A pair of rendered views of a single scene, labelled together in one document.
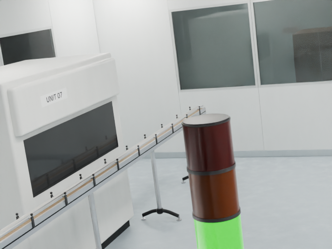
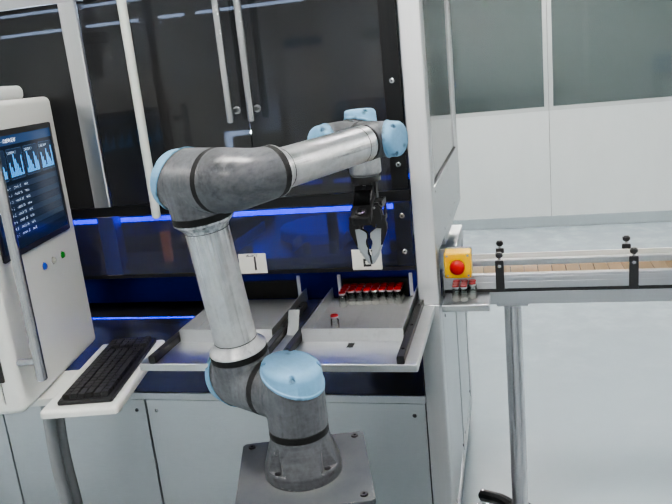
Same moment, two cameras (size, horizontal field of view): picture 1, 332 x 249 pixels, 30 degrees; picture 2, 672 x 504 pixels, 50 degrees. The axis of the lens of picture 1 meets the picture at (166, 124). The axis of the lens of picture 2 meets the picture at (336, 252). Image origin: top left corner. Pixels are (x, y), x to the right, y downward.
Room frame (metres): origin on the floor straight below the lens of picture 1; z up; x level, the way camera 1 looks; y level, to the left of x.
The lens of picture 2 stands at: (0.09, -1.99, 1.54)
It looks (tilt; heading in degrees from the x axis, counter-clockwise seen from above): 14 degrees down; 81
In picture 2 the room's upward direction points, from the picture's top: 6 degrees counter-clockwise
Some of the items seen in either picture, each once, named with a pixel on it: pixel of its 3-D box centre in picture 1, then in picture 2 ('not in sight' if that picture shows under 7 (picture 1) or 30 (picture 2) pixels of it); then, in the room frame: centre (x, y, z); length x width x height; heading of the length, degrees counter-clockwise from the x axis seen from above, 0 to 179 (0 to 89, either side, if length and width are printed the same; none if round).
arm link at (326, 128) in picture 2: not in sight; (339, 139); (0.37, -0.43, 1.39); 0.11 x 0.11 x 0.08; 39
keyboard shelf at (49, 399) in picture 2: not in sight; (95, 376); (-0.30, -0.06, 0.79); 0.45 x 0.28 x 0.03; 78
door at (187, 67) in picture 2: not in sight; (168, 100); (0.00, 0.14, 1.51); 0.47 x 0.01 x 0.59; 156
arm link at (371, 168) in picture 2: not in sight; (363, 166); (0.44, -0.35, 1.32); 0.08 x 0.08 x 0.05
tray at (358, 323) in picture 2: not in sight; (364, 311); (0.44, -0.17, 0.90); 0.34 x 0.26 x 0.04; 66
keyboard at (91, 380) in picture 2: not in sight; (111, 366); (-0.25, -0.07, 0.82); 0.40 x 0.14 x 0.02; 78
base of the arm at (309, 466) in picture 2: not in sight; (301, 446); (0.19, -0.73, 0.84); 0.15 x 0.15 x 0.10
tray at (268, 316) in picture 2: not in sight; (247, 313); (0.13, -0.04, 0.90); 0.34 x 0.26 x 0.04; 66
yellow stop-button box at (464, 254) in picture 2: not in sight; (458, 262); (0.72, -0.17, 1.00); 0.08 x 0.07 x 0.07; 66
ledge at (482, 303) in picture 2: not in sight; (467, 300); (0.75, -0.13, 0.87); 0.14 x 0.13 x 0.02; 66
